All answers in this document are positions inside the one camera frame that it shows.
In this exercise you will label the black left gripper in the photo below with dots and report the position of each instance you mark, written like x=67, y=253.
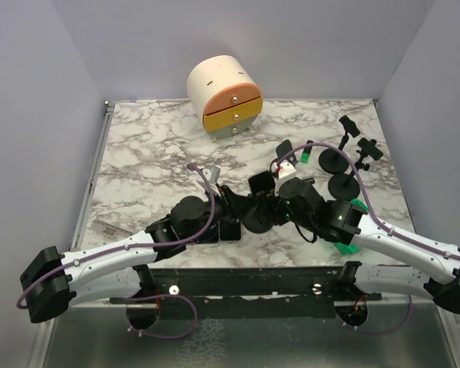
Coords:
x=234, y=205

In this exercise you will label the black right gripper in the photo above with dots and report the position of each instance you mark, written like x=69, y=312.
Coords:
x=266, y=201

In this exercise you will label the black back phone stand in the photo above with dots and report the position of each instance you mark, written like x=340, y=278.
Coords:
x=256, y=224

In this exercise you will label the white-edged back phone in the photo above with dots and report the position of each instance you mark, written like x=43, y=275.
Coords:
x=261, y=182

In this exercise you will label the grey-cased phone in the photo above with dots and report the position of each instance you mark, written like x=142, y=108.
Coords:
x=229, y=231

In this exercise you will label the black phone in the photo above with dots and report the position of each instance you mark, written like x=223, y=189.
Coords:
x=211, y=236

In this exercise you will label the brown round phone stand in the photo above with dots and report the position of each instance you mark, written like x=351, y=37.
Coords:
x=283, y=149

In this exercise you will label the black round-base phone stand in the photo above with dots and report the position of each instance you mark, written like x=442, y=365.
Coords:
x=329, y=160

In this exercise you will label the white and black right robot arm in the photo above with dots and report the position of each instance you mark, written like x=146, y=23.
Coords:
x=429, y=268

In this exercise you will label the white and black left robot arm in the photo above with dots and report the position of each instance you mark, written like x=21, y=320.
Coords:
x=55, y=280

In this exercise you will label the orange-capped black marker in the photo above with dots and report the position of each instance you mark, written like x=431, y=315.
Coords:
x=309, y=180

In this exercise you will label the green-capped marker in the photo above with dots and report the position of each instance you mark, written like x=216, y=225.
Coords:
x=305, y=156

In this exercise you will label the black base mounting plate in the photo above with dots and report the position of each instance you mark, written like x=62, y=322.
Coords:
x=227, y=292

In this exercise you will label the green plastic bin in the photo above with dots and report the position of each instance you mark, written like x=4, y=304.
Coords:
x=350, y=249

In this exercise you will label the round cream drawer cabinet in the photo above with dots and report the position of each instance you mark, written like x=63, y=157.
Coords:
x=225, y=98

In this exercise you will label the clear plastic ruler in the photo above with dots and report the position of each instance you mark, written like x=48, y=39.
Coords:
x=109, y=230

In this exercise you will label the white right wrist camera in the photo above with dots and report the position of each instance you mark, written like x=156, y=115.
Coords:
x=282, y=172

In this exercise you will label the aluminium frame rail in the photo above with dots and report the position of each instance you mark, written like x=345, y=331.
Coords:
x=425, y=299

